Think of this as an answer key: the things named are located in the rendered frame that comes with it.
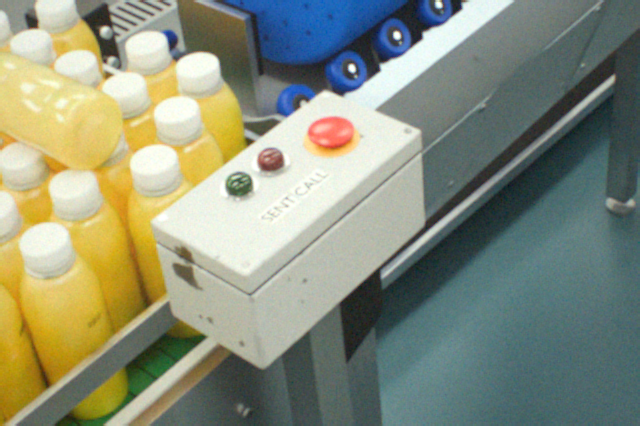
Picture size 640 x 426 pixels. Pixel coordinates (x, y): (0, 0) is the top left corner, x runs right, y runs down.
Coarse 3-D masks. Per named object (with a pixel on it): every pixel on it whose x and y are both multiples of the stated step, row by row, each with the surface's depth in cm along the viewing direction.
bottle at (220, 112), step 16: (176, 96) 111; (192, 96) 109; (208, 96) 109; (224, 96) 110; (208, 112) 110; (224, 112) 110; (240, 112) 113; (208, 128) 110; (224, 128) 111; (240, 128) 113; (224, 144) 112; (240, 144) 113
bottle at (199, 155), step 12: (156, 132) 106; (204, 132) 106; (156, 144) 106; (168, 144) 104; (180, 144) 104; (192, 144) 105; (204, 144) 105; (216, 144) 107; (180, 156) 104; (192, 156) 105; (204, 156) 105; (216, 156) 106; (180, 168) 105; (192, 168) 105; (204, 168) 105; (216, 168) 107; (192, 180) 105
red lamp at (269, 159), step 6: (264, 150) 93; (270, 150) 93; (276, 150) 93; (258, 156) 93; (264, 156) 93; (270, 156) 93; (276, 156) 93; (282, 156) 93; (258, 162) 93; (264, 162) 93; (270, 162) 93; (276, 162) 93; (282, 162) 93; (264, 168) 93; (270, 168) 93; (276, 168) 93
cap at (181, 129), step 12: (180, 96) 106; (156, 108) 105; (168, 108) 104; (180, 108) 104; (192, 108) 104; (156, 120) 104; (168, 120) 103; (180, 120) 103; (192, 120) 103; (168, 132) 104; (180, 132) 104; (192, 132) 104
